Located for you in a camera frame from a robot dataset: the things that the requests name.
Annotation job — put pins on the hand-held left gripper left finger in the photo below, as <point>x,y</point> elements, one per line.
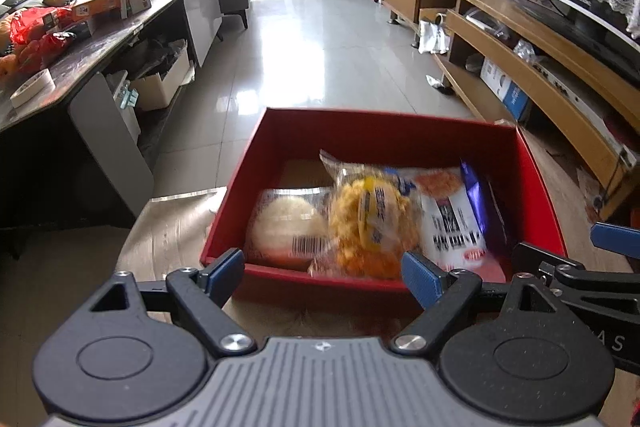
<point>227,264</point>

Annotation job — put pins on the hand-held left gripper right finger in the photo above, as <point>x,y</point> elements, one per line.
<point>422,274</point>

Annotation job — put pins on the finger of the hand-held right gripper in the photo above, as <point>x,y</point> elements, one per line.
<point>542,259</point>
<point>617,241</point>

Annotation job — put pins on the yellow puffed snack packet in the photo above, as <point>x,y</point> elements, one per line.
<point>365,217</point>

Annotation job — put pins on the red cardboard box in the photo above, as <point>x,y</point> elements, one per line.
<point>380,132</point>

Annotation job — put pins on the white blue snack packet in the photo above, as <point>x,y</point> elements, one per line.
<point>450,222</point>

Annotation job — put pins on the clear bun packet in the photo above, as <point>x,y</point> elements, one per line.
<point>285,227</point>

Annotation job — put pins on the white set-top device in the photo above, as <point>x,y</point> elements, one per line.
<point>575,102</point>

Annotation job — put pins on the white blue box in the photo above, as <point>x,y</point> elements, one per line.
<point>502,87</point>

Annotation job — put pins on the white cardboard box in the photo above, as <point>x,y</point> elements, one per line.
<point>160,84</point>

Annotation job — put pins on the black television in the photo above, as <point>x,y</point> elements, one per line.
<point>575,17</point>

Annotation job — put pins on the white shopping bag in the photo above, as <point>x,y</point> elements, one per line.
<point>432,38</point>

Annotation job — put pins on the wooden television cabinet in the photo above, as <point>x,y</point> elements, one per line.
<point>500,2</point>

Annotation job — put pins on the white tape roll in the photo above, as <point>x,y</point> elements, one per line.
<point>32,88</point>

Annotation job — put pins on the orange snack box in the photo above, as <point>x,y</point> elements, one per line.
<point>97,4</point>

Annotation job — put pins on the red plastic bag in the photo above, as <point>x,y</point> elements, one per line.
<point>35,29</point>

